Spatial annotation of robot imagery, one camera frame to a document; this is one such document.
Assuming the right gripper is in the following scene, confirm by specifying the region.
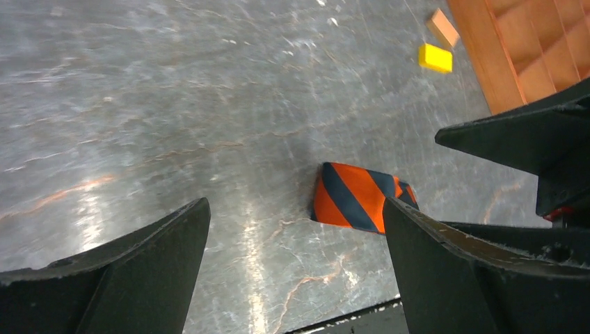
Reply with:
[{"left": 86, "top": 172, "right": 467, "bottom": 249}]
[{"left": 435, "top": 79, "right": 589, "bottom": 267}]

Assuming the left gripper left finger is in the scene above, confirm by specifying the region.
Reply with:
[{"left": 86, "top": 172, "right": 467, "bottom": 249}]
[{"left": 1, "top": 198, "right": 211, "bottom": 333}]

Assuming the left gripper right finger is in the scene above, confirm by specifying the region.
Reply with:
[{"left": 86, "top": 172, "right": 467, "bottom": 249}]
[{"left": 383, "top": 198, "right": 589, "bottom": 333}]

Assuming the orange navy striped tie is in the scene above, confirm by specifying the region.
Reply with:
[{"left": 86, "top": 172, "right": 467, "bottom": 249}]
[{"left": 310, "top": 162, "right": 419, "bottom": 234}]

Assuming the wooden compartment tray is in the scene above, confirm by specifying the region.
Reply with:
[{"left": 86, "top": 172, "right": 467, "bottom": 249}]
[{"left": 447, "top": 0, "right": 589, "bottom": 115}]

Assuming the yellow block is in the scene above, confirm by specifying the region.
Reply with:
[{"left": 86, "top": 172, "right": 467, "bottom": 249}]
[{"left": 418, "top": 43, "right": 454, "bottom": 74}]

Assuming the brown wooden block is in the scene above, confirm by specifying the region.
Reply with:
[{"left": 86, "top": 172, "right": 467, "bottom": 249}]
[{"left": 426, "top": 8, "right": 460, "bottom": 49}]

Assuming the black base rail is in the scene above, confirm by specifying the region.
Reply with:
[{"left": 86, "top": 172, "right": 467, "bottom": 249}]
[{"left": 288, "top": 299, "right": 409, "bottom": 334}]

